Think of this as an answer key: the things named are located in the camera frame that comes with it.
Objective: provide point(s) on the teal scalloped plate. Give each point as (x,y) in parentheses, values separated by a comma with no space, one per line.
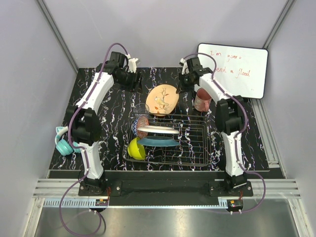
(158,141)

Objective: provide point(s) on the clear drinking glass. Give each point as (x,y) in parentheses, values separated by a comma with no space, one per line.
(141,110)

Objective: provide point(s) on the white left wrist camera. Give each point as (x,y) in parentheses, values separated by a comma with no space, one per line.
(132,65)

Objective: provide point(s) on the controller board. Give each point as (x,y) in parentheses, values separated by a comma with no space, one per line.
(102,202)
(235,204)

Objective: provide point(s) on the left controller board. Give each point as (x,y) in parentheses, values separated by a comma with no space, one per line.
(102,202)

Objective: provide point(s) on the black wire dish rack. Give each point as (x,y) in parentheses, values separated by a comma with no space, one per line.
(193,142)

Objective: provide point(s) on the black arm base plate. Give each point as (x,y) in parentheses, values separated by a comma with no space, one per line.
(118,183)

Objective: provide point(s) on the teal cat ear headphones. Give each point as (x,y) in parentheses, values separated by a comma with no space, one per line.
(62,146)

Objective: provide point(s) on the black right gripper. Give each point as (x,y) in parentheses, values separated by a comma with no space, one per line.
(181,88)

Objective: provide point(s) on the yellow green bowl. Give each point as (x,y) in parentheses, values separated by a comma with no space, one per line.
(135,150)

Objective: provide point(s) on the white dry erase board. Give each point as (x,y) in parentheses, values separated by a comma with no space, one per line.
(241,70)

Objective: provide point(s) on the white watermelon pattern plate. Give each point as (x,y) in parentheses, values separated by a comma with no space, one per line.
(158,129)

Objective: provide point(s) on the right controller board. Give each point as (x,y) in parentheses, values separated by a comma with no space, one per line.
(235,204)

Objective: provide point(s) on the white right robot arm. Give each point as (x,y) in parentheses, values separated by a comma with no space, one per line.
(230,116)

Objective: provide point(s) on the orange bird pattern plate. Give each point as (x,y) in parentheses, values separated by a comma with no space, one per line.
(162,99)

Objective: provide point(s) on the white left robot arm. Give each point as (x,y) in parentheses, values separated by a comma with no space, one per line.
(84,129)

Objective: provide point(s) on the pink ceramic mug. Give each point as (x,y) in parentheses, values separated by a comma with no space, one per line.
(202,100)

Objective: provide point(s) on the blue red patterned bowl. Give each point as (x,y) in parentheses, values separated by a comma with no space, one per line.
(140,122)

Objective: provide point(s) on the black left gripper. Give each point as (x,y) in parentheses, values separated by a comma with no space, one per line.
(130,86)

